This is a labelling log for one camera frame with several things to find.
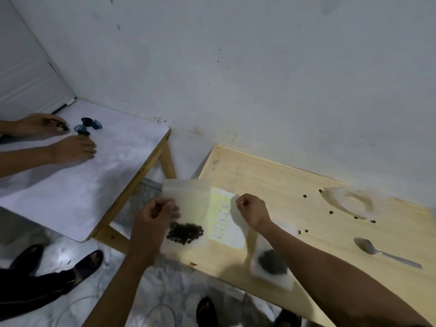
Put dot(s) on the person's left hand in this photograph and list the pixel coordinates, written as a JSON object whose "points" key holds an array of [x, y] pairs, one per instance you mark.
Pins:
{"points": [[148, 229]]}

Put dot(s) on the person's right hand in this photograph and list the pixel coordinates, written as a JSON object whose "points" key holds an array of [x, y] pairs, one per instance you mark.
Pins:
{"points": [[256, 212]]}

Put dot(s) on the person's left fingers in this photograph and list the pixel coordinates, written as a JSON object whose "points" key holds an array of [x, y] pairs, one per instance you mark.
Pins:
{"points": [[167, 210]]}

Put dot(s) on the person's right fingers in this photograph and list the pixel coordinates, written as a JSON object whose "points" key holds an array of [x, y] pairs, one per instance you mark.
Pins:
{"points": [[244, 202]]}

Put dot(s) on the clear zip bag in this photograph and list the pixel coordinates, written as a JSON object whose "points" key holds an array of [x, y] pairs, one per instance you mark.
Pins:
{"points": [[190, 200]]}

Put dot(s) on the another person's forearm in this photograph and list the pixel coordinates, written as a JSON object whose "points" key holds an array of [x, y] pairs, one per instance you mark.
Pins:
{"points": [[24, 161], [8, 128]]}

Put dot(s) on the person's right forearm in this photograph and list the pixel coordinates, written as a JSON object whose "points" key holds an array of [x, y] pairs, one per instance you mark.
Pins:
{"points": [[327, 275]]}

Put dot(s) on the person's left forearm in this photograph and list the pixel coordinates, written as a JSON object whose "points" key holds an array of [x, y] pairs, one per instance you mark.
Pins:
{"points": [[119, 289]]}

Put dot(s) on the white yellow paper sheet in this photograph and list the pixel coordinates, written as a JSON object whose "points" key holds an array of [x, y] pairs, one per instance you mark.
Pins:
{"points": [[226, 221]]}

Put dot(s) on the pile of coffee beans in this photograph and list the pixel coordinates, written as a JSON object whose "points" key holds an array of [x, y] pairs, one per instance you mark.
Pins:
{"points": [[185, 233]]}

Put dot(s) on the small clear bean bag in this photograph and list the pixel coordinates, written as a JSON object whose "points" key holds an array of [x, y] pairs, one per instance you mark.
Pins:
{"points": [[260, 241]]}

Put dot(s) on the dark ground coffee heap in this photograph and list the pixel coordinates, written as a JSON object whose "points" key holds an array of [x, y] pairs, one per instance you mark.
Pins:
{"points": [[270, 263]]}

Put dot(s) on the white table with wooden legs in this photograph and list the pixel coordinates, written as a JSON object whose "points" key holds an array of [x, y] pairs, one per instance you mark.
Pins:
{"points": [[112, 156]]}

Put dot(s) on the scattered coffee beans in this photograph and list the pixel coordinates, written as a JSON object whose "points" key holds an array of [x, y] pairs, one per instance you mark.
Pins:
{"points": [[330, 212]]}

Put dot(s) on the person's black shoe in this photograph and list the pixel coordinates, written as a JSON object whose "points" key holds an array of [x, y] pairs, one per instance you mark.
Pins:
{"points": [[88, 265], [27, 257], [286, 319], [206, 313]]}

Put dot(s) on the empty clear plastic bag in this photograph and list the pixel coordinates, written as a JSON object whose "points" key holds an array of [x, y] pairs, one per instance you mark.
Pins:
{"points": [[351, 200]]}

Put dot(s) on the person's black left shoe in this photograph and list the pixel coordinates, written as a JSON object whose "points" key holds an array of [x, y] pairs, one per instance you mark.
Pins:
{"points": [[206, 313]]}

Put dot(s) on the person's black right shoe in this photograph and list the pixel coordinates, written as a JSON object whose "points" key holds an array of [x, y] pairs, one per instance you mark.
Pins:
{"points": [[286, 319]]}

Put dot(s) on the metal spoon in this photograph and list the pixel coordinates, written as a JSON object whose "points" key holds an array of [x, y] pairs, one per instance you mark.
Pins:
{"points": [[366, 246]]}

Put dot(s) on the white door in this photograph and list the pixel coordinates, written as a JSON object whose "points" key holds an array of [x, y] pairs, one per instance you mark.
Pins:
{"points": [[27, 71]]}

